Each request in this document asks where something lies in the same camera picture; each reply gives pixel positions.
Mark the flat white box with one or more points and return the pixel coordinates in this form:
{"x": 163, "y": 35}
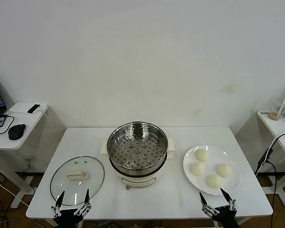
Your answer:
{"x": 17, "y": 108}

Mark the black and white phone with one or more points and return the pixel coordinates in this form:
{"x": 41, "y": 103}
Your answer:
{"x": 34, "y": 108}

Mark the white steamed baozi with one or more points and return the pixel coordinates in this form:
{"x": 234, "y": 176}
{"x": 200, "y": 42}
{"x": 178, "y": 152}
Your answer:
{"x": 202, "y": 155}
{"x": 213, "y": 181}
{"x": 196, "y": 169}
{"x": 223, "y": 170}

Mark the perforated steel steamer basket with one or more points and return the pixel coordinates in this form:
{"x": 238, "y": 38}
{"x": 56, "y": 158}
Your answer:
{"x": 137, "y": 154}

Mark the black computer mouse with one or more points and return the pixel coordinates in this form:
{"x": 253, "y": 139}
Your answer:
{"x": 16, "y": 131}

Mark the clear plastic drink cup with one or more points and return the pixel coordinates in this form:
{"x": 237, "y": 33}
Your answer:
{"x": 276, "y": 111}

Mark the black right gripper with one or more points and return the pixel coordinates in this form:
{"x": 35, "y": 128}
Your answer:
{"x": 224, "y": 217}

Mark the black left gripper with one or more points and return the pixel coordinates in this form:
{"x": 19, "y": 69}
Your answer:
{"x": 66, "y": 217}

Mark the round glass pot lid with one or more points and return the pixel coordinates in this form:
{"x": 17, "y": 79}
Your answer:
{"x": 77, "y": 176}

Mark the cream electric cooking pot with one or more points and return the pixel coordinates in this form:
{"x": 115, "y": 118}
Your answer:
{"x": 137, "y": 181}

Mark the round white plate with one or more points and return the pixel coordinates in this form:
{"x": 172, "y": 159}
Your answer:
{"x": 213, "y": 159}

